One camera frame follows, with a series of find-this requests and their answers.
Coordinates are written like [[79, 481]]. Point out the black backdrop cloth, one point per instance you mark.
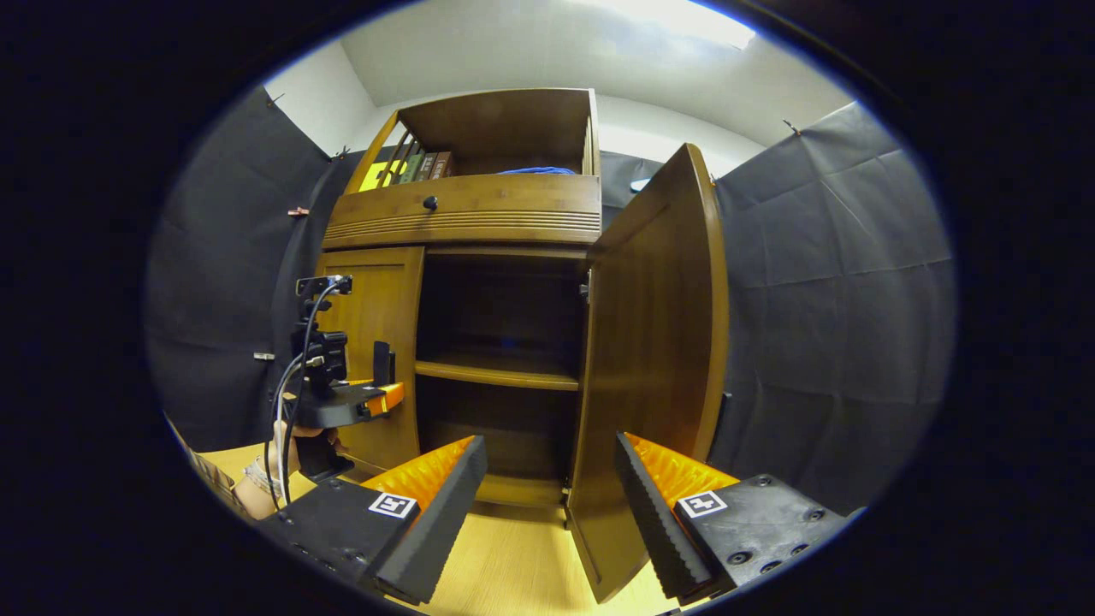
[[838, 257]]

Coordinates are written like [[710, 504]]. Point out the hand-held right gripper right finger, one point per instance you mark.
[[654, 522]]

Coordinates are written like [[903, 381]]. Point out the wooden double-door shoe cabinet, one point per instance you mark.
[[505, 120]]

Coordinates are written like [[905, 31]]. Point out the wooden drawer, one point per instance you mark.
[[513, 205]]

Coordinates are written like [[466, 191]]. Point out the dark book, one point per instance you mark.
[[428, 166]]

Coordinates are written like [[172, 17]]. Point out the brown book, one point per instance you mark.
[[443, 164]]

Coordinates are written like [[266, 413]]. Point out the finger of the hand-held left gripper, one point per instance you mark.
[[376, 400]]

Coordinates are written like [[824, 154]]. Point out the wooden cabinet shelf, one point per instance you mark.
[[496, 374]]

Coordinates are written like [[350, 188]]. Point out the wooden shoe cabinet door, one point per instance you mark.
[[650, 342], [376, 299]]

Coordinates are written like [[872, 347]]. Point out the blue cloth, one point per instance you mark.
[[539, 170]]

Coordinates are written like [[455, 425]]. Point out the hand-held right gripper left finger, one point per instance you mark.
[[445, 530]]

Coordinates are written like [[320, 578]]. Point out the metal door hinge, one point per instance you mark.
[[566, 500], [585, 287]]

